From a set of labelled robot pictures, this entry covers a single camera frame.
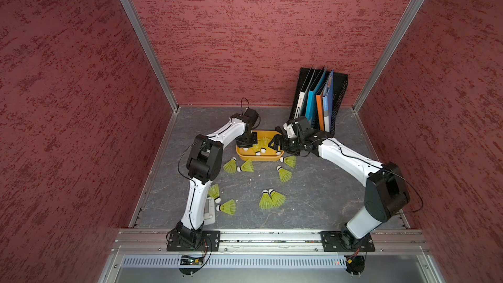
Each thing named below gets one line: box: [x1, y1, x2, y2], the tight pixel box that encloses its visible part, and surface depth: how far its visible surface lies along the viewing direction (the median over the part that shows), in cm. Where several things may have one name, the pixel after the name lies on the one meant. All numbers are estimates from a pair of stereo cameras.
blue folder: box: [322, 69, 335, 133], surface depth 93 cm
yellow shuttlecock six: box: [223, 156, 238, 174], surface depth 96 cm
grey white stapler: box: [203, 196, 216, 226], surface depth 81 cm
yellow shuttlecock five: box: [279, 155, 297, 169], surface depth 96 cm
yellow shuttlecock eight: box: [276, 165, 293, 183], surface depth 93 cm
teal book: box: [305, 67, 327, 130], surface depth 94 cm
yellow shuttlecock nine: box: [208, 183, 222, 204], surface depth 85 cm
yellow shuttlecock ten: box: [216, 199, 237, 216], surface depth 82 cm
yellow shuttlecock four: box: [237, 159, 255, 173], surface depth 94 cm
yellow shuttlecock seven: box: [252, 143, 262, 156], surface depth 99 cm
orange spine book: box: [315, 91, 325, 132], surface depth 92 cm
